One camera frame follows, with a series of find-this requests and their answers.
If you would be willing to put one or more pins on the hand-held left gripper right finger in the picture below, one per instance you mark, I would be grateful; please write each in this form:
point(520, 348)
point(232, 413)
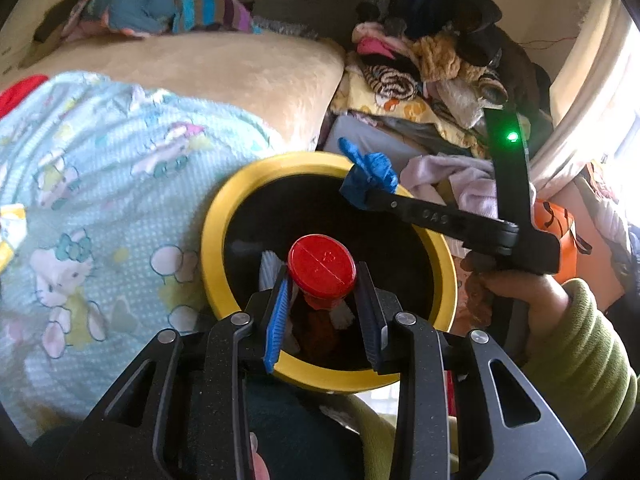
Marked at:
point(367, 310)

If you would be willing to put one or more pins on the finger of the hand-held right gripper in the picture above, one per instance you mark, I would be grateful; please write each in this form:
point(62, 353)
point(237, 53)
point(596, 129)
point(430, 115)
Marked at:
point(492, 247)
point(435, 216)

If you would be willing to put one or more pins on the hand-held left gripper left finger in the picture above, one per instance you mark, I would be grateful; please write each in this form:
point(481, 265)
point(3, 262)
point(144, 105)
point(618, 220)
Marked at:
point(277, 325)

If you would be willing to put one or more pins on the red plastic lid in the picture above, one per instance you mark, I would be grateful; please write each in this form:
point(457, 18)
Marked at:
point(322, 267)

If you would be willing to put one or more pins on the blue glove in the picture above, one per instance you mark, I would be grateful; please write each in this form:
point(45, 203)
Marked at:
point(372, 170)

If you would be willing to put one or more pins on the yellow rimmed black bin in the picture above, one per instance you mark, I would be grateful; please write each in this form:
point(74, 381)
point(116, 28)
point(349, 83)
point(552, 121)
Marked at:
point(215, 240)

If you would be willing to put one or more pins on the person's right hand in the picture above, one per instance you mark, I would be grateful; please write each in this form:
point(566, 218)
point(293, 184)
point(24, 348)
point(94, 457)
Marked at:
point(525, 300)

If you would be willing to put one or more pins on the person's left hand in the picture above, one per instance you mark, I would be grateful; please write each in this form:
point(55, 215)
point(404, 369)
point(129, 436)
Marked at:
point(260, 465)

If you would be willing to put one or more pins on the lavender cloth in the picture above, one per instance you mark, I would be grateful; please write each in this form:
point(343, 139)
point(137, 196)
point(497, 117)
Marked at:
point(450, 175)

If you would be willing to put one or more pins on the orange bag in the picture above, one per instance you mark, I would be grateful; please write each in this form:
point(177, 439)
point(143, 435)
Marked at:
point(560, 220)

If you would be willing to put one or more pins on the pale printed cloth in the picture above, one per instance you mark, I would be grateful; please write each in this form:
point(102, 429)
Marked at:
point(605, 210)

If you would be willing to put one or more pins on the grey fabric box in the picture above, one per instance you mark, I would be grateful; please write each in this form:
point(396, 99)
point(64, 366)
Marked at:
point(370, 135)

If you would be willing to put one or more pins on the person's dark trousers leg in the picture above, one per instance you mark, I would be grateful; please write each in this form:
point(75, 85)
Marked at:
point(300, 430)

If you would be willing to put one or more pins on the yellow cartoon cloth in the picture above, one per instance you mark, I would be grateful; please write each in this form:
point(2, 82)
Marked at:
point(400, 107)

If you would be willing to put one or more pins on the cream curtain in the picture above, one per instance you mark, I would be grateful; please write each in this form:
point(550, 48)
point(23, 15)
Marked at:
point(590, 85)

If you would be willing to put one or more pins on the tan fuzzy cloth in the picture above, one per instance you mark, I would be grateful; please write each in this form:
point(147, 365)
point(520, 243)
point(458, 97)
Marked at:
point(440, 60)

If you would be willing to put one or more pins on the tiger striped cloth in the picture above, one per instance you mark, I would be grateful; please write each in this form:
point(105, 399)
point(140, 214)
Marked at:
point(390, 82)

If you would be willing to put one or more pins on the pink cloth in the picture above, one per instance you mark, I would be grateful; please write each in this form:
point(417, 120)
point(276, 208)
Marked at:
point(375, 45)

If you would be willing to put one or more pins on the light blue cartoon blanket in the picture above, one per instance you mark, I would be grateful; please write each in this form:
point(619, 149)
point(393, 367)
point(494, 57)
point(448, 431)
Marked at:
point(100, 210)

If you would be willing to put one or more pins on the grey patterned cloth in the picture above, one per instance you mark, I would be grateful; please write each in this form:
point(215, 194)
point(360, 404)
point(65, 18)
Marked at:
point(285, 25)

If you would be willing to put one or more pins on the grey headboard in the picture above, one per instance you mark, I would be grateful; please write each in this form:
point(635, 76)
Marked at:
point(310, 5)

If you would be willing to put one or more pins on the beige bed cover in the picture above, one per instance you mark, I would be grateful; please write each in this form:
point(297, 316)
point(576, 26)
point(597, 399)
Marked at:
point(225, 75)

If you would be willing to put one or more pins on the red pink printed blanket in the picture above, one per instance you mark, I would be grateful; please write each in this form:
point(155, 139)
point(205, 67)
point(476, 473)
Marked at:
point(20, 95)

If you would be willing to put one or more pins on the teal floral quilt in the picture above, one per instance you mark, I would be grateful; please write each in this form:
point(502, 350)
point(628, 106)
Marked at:
point(140, 5)

